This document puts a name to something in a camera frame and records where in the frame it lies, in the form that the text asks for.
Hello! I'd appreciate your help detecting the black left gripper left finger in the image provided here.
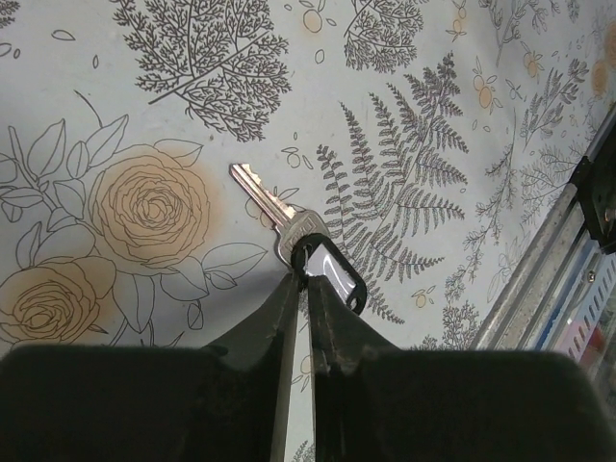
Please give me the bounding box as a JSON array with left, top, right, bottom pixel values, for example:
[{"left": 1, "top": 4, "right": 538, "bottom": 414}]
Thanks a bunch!
[{"left": 1, "top": 274, "right": 299, "bottom": 461}]

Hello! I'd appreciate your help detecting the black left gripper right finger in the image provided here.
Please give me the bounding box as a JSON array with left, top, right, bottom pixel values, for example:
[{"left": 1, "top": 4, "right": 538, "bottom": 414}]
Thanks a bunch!
[{"left": 307, "top": 277, "right": 615, "bottom": 461}]

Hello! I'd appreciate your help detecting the aluminium front rail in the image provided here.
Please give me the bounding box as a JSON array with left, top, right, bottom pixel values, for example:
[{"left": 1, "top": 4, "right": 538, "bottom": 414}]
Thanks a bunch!
[{"left": 469, "top": 100, "right": 616, "bottom": 386}]

